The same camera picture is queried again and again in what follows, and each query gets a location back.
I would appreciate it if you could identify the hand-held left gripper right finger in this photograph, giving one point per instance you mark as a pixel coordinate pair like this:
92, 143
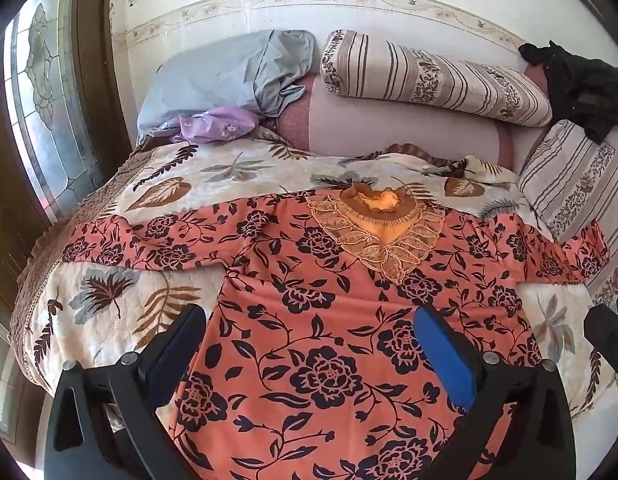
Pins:
446, 355

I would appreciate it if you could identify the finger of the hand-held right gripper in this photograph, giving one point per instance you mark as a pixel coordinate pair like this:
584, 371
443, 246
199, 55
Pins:
609, 335

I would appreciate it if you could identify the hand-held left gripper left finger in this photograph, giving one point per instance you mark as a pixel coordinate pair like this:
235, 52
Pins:
186, 332

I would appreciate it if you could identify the orange floral blouse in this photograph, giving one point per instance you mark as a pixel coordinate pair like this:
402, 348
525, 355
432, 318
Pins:
309, 320

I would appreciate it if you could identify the striped floral flat pillow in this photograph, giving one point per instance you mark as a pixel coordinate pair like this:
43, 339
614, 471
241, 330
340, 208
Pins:
574, 185

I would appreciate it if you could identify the leaf print bedspread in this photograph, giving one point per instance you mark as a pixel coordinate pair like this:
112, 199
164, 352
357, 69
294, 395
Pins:
224, 170

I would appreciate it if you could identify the purple floral cloth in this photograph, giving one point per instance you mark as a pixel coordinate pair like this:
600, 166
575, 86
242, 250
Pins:
216, 122

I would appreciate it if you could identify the mauve long cushion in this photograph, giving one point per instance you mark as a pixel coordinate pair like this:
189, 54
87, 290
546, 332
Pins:
379, 125

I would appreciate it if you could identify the black garment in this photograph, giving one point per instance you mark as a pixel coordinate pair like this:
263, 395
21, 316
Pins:
584, 90

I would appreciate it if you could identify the grey-blue pillow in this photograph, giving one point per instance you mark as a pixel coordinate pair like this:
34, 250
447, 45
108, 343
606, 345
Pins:
209, 77

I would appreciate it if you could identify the stained glass window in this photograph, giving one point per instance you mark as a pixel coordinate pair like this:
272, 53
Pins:
44, 110

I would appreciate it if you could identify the striped floral bolster pillow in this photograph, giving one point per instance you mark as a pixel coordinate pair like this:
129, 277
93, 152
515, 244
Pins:
439, 77

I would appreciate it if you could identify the wooden door frame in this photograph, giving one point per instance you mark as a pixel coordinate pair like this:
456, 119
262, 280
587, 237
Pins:
104, 70

